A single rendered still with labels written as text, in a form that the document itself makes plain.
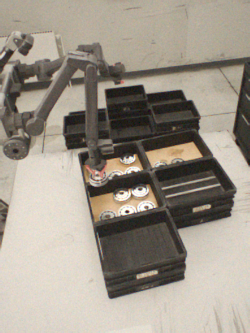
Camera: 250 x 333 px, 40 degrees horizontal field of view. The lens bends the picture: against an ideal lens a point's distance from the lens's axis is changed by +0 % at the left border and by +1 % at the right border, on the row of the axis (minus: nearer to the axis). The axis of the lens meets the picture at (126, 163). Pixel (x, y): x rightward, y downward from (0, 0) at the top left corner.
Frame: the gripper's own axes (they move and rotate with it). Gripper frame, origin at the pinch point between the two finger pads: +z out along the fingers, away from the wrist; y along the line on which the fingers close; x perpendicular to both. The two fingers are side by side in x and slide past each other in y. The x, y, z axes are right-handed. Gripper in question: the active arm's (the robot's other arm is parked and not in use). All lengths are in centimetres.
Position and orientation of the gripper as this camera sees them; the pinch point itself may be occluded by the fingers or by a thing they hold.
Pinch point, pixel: (97, 174)
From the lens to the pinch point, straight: 182.9
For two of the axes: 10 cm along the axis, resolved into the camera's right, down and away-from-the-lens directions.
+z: 0.7, 7.4, 6.7
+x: -5.2, 6.0, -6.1
